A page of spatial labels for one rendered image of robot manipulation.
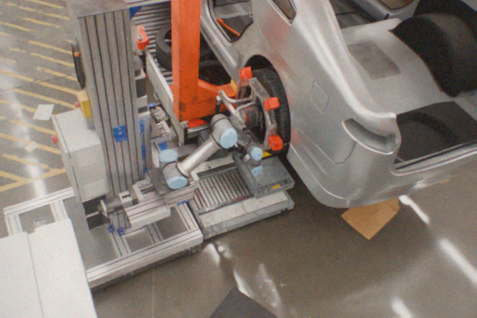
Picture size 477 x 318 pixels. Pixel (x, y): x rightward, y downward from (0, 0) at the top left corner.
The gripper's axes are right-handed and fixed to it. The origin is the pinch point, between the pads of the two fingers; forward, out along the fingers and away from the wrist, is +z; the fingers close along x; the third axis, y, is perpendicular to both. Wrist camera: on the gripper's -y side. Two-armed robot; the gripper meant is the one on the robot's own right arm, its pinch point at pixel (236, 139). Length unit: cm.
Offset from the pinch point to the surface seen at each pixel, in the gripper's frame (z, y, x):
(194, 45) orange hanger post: 60, 44, 9
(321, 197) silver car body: -67, -2, -31
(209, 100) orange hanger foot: 61, -15, -6
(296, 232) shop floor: -45, -83, -42
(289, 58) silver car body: -3, 66, -30
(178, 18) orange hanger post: 61, 68, 21
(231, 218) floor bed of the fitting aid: -16, -75, 4
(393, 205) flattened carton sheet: -54, -81, -137
